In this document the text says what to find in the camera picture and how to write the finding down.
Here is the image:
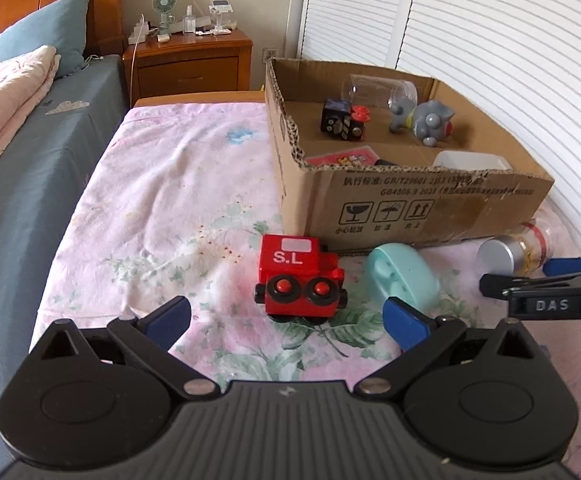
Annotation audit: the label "pink floral bed sheet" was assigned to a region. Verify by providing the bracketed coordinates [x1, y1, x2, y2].
[29, 102, 581, 478]

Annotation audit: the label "white translucent plastic box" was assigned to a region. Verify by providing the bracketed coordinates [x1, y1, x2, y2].
[433, 151, 512, 171]

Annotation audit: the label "blue pillow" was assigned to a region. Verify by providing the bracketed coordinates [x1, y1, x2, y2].
[0, 0, 90, 78]

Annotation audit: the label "mint green oval case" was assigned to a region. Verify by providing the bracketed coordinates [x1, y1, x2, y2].
[363, 243, 440, 314]

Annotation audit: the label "wooden nightstand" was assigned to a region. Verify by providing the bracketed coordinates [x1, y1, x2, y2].
[122, 30, 252, 105]

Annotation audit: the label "jar with gold contents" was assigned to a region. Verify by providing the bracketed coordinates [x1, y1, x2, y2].
[477, 217, 556, 276]

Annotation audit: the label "white power strip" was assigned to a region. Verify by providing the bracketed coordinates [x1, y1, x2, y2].
[128, 15, 150, 46]

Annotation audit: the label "wall power socket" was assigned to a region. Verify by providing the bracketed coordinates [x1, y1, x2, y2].
[262, 48, 277, 63]

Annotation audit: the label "white phone stand gadget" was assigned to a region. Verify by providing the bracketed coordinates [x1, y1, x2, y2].
[209, 0, 234, 36]

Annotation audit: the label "blue-grey bed sheet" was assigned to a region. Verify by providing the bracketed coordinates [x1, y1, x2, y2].
[0, 55, 129, 471]

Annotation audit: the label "clear spray bottle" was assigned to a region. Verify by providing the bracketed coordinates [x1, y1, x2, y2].
[182, 4, 196, 35]

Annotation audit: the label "black flat rectangular case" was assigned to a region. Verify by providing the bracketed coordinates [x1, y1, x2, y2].
[373, 159, 399, 167]

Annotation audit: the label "white louvered closet doors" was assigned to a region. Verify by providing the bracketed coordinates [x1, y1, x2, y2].
[297, 0, 581, 249]

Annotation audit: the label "grey elephant toy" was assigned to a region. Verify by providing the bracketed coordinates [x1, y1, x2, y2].
[389, 98, 455, 148]

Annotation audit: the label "pink card box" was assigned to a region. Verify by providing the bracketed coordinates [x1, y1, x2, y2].
[305, 145, 379, 167]

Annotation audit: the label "brown cardboard box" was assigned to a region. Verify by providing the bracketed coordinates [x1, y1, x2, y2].
[264, 58, 553, 254]

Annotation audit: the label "small green desk fan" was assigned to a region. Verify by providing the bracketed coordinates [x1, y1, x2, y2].
[152, 0, 176, 42]

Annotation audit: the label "red toy train car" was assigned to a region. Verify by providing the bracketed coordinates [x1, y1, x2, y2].
[254, 234, 348, 325]

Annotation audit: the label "clear plastic jar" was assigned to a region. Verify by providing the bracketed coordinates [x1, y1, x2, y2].
[341, 74, 419, 108]

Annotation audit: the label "black blue toy cube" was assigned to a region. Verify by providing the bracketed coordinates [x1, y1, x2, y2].
[320, 99, 371, 142]

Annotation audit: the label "pink quilt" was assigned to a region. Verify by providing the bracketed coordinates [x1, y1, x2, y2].
[0, 46, 62, 157]

